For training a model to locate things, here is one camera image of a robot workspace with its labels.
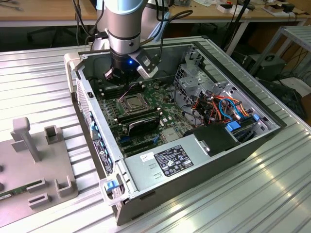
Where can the silver-topped CPU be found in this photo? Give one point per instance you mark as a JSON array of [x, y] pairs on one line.
[[134, 102]]

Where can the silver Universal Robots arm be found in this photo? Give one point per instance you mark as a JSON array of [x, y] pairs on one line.
[[124, 24]]

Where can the black empty RAM slot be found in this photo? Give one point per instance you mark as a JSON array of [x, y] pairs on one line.
[[107, 88], [109, 93]]

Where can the black installed RAM stick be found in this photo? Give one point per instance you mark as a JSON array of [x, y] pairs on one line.
[[141, 117], [136, 113]]

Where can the black graphics card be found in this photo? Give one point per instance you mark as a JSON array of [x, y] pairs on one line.
[[145, 126]]

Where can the blue card retainer clip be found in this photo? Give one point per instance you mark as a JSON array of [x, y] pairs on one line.
[[92, 126]]

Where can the silver metal drive cage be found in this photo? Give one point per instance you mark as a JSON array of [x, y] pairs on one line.
[[192, 80]]

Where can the green motherboard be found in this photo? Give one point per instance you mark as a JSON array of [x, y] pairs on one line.
[[175, 116]]

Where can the blue expansion slot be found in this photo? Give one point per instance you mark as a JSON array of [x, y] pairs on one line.
[[124, 140]]

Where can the black office chair base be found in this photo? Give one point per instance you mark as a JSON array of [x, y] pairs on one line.
[[48, 34]]

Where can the black expansion slot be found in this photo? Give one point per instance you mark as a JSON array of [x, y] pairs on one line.
[[141, 149], [138, 144]]

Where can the silver chipset heatsink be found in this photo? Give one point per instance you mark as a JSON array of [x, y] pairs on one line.
[[170, 134]]

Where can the light wooden desk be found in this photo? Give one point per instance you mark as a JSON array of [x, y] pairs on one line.
[[206, 18], [36, 12]]

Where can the silver power supply unit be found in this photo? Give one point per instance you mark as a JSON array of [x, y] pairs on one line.
[[145, 174]]

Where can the white cardboard box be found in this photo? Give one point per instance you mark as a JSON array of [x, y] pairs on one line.
[[222, 8]]

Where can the black plastic drive cover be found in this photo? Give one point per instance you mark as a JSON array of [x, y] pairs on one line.
[[213, 138]]

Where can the blue case latch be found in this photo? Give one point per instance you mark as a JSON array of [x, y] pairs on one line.
[[110, 186]]

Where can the blue disk carrier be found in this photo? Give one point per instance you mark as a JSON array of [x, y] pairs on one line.
[[232, 127]]

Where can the open grey PC case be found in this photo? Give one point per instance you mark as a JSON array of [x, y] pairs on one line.
[[194, 184]]

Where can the grey parts rack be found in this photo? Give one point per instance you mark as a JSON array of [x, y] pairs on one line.
[[24, 170]]

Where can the small blue plastic clip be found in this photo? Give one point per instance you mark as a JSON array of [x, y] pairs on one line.
[[255, 117]]

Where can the brown cardboard piece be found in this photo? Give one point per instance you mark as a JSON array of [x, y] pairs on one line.
[[273, 9]]

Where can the green RAM stick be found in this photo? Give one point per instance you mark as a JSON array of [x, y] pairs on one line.
[[14, 191]]

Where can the black bag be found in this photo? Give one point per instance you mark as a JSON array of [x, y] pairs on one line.
[[286, 97]]

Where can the black power adapter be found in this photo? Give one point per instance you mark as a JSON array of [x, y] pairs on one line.
[[289, 7]]

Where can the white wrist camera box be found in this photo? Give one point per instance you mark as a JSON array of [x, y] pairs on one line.
[[147, 71]]

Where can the grey metal frame shelf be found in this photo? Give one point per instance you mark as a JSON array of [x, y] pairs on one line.
[[301, 34]]

